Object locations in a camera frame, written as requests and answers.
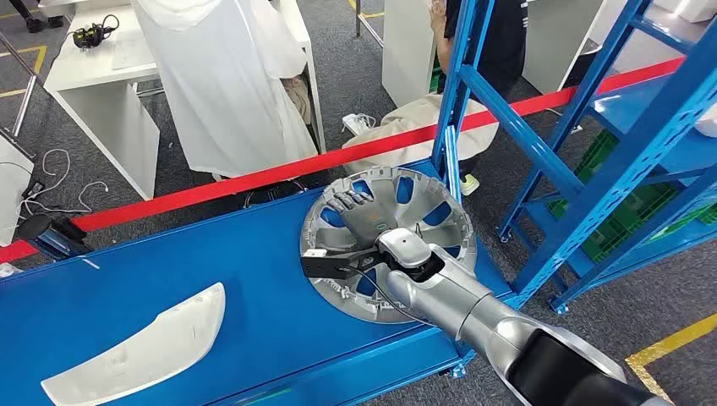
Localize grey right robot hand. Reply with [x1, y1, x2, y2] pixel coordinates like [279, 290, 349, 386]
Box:
[326, 190, 402, 249]

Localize silver wheel hubcap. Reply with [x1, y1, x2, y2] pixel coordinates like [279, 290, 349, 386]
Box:
[299, 167, 479, 325]

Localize white plastic trim part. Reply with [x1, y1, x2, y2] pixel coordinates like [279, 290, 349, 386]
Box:
[41, 282, 227, 406]
[694, 103, 717, 139]

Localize blue metal shelf rack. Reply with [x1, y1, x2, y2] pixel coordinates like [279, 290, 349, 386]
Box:
[497, 0, 717, 315]
[0, 0, 717, 406]

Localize white power strip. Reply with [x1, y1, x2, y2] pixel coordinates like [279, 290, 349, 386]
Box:
[342, 113, 377, 137]

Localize beige bag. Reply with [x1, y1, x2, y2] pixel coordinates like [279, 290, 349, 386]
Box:
[282, 75, 313, 125]

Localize red barrier belt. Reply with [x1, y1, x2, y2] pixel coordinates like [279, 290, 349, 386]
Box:
[0, 56, 686, 265]

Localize person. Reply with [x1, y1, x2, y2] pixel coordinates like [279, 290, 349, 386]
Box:
[8, 0, 64, 33]
[342, 0, 528, 197]

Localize white table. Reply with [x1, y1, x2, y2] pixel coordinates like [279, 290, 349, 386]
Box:
[43, 0, 326, 201]
[523, 0, 607, 96]

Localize green plastic crate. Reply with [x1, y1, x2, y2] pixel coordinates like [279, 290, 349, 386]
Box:
[643, 199, 717, 248]
[549, 129, 679, 265]

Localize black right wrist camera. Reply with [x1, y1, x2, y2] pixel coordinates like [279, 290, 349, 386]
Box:
[300, 249, 387, 280]

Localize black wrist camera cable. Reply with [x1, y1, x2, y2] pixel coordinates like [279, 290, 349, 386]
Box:
[342, 267, 434, 327]

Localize metal frame leg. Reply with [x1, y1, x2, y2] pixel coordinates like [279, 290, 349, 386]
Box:
[355, 0, 387, 49]

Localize white cable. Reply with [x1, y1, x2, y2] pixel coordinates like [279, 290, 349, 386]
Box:
[75, 180, 109, 214]
[21, 148, 74, 217]

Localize black barrier post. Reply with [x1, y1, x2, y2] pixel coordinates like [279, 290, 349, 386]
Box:
[16, 214, 94, 261]

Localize black device with cables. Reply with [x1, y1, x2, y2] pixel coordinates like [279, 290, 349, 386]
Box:
[71, 14, 120, 51]

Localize chrome metal frame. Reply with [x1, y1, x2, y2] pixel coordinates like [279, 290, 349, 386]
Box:
[0, 30, 49, 161]

